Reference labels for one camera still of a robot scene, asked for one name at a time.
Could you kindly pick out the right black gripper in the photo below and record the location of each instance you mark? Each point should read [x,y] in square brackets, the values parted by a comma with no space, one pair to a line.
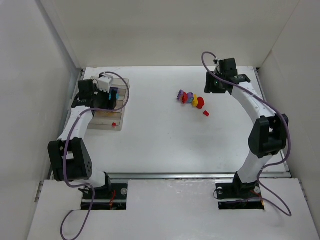
[210,83]

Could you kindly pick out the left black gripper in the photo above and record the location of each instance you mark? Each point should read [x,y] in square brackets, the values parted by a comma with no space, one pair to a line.
[110,96]

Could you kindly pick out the red rounded lego brick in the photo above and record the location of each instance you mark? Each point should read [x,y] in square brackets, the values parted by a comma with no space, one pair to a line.
[200,103]

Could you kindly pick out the purple round lego brick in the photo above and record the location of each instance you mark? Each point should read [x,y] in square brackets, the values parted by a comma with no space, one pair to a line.
[190,97]

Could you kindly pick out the yellow lego brick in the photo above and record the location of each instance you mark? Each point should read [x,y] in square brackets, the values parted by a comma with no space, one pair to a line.
[195,102]

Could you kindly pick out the small red lego piece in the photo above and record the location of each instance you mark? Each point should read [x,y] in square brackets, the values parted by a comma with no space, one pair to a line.
[206,113]

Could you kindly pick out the purple flower lego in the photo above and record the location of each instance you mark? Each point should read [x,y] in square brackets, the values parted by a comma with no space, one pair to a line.
[180,95]

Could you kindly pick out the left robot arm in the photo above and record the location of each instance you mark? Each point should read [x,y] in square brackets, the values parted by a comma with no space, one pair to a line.
[69,157]

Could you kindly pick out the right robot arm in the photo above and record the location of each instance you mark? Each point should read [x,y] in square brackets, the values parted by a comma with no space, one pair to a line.
[267,137]

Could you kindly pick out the clear compartment container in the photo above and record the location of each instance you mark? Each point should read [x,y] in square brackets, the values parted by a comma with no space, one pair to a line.
[103,120]

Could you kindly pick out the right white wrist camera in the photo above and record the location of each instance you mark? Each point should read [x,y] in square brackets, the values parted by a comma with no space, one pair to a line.
[217,65]

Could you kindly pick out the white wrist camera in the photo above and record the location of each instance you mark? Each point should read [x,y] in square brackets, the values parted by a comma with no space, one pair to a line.
[104,82]
[217,65]

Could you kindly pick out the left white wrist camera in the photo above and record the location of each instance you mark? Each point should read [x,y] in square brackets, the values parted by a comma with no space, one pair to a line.
[104,82]

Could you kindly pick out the aluminium front rail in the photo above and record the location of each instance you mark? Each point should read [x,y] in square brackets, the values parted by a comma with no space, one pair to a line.
[156,176]

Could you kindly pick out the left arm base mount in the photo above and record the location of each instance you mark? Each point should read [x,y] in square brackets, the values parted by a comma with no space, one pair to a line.
[111,197]

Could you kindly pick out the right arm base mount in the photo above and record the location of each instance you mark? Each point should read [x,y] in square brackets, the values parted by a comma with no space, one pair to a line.
[233,196]

